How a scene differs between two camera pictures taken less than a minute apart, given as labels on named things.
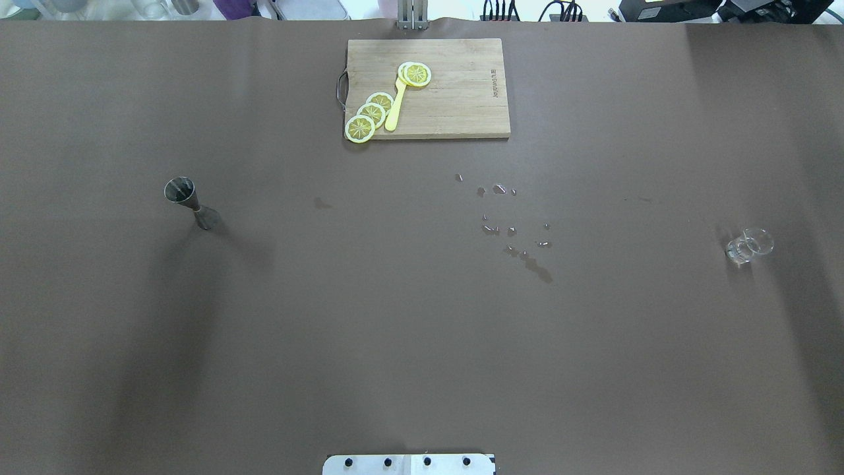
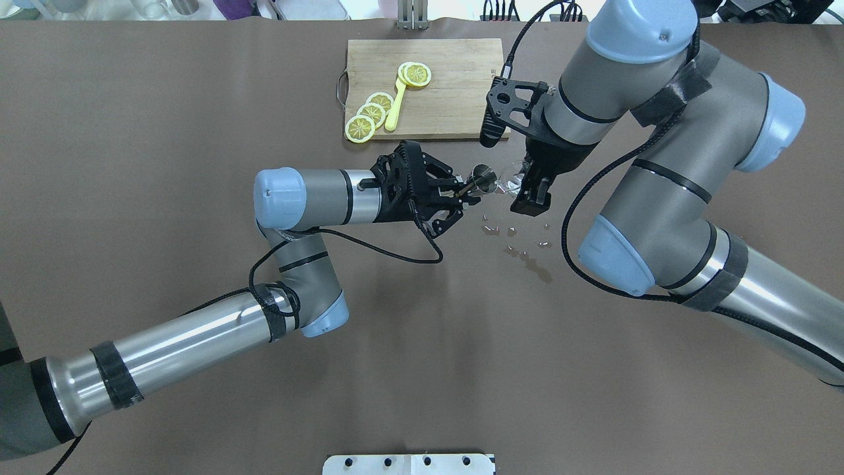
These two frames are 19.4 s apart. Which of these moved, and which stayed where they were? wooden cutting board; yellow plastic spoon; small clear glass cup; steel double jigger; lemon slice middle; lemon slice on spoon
Moved: steel double jigger; small clear glass cup
Stayed: lemon slice on spoon; lemon slice middle; yellow plastic spoon; wooden cutting board
